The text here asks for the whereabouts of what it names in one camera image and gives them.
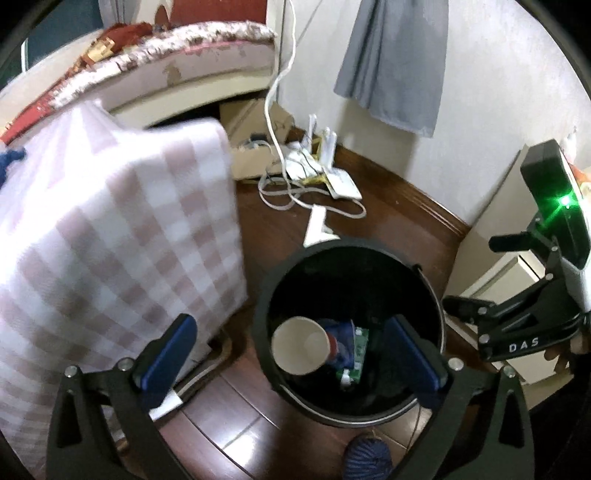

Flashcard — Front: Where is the white cabinet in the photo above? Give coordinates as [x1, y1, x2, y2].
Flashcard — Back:
[443, 143, 591, 384]

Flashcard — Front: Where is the white bed frame red headboard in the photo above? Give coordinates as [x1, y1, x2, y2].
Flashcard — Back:
[99, 0, 278, 130]

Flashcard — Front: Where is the green white carton box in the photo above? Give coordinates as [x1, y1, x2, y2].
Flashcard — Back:
[339, 325, 372, 391]

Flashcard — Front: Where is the red printed blanket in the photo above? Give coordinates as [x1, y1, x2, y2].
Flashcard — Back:
[69, 21, 153, 75]

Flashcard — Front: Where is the cardboard box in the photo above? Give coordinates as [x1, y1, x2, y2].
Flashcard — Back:
[219, 99, 296, 181]

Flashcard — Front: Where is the bed with floral blanket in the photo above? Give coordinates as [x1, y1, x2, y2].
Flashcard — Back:
[0, 21, 280, 144]

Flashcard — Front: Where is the worn pink mattress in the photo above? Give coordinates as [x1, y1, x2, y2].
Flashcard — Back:
[97, 39, 278, 112]

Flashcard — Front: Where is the blue striped slipper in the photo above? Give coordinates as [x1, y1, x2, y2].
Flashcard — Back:
[344, 436, 393, 480]

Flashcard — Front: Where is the dark wooden table base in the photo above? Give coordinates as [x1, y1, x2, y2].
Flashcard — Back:
[175, 323, 259, 402]

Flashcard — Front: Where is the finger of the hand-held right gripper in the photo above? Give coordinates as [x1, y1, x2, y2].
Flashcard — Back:
[488, 231, 561, 259]
[442, 295, 499, 328]

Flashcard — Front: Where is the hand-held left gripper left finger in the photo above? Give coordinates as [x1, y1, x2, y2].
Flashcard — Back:
[46, 314, 199, 480]

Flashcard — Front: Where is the white router with cables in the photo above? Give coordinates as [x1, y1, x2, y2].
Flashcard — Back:
[259, 0, 368, 220]

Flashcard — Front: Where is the flat white router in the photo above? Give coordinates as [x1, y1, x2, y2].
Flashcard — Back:
[325, 168, 363, 200]

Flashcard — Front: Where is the blue paper bowl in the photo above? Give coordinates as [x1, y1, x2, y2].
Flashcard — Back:
[0, 147, 27, 190]

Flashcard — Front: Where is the pink checkered tablecloth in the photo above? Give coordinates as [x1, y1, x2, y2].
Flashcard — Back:
[0, 99, 247, 462]

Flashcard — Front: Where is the grey curtain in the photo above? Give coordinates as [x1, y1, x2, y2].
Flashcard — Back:
[333, 0, 450, 138]

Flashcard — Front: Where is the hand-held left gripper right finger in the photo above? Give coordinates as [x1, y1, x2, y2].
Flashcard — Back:
[383, 315, 536, 480]

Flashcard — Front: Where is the blue paper cup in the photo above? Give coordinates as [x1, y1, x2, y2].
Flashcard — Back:
[271, 318, 356, 376]

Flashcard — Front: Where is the black trash bin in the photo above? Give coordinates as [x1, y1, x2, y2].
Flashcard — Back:
[252, 237, 448, 430]

